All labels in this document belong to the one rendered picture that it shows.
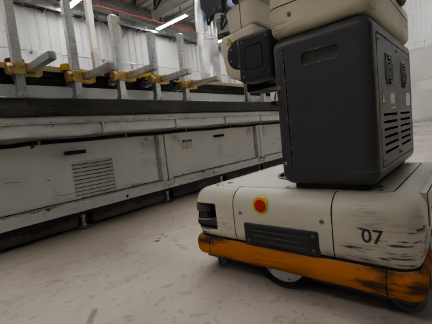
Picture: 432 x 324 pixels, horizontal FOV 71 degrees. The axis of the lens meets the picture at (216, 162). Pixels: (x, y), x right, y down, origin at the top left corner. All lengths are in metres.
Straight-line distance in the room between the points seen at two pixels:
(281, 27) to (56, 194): 1.44
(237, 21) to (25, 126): 1.01
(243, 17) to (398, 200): 0.76
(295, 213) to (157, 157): 1.52
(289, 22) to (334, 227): 0.52
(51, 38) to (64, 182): 8.18
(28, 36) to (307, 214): 9.27
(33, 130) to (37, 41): 8.20
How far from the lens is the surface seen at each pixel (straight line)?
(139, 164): 2.11
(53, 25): 10.05
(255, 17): 1.14
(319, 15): 0.84
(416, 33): 11.93
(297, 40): 0.85
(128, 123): 1.81
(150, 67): 1.65
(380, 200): 0.77
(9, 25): 1.64
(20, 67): 1.59
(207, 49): 7.32
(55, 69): 1.88
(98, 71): 1.56
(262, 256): 0.92
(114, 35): 1.86
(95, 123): 1.71
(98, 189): 1.95
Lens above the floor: 0.46
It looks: 5 degrees down
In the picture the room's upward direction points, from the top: 6 degrees counter-clockwise
